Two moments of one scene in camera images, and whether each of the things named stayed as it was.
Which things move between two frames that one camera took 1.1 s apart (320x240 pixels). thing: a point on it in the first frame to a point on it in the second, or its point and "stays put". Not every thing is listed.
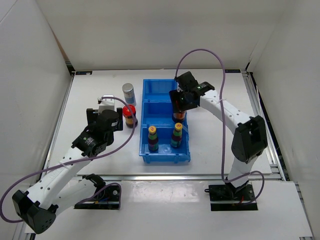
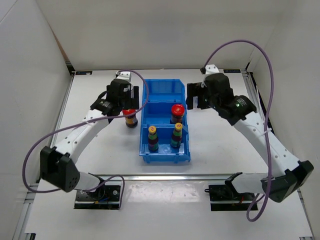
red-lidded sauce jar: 179,117 stays put
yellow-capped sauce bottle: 153,144 stays put
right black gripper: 174,96 to 195,90
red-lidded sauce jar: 129,119 stays put
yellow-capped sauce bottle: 176,137 stays put
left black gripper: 91,116 to 132,103
